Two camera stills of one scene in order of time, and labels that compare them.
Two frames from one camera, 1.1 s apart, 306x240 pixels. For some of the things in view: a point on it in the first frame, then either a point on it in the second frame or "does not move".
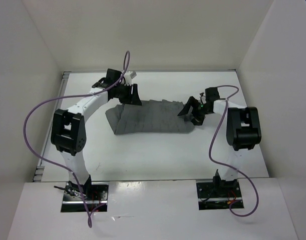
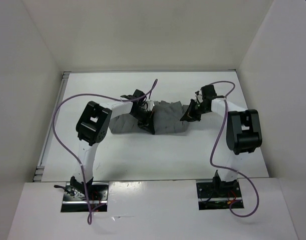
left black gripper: [133, 98] -> [147, 123]
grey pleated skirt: [153, 116] does not move
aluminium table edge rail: [39, 170] does not move
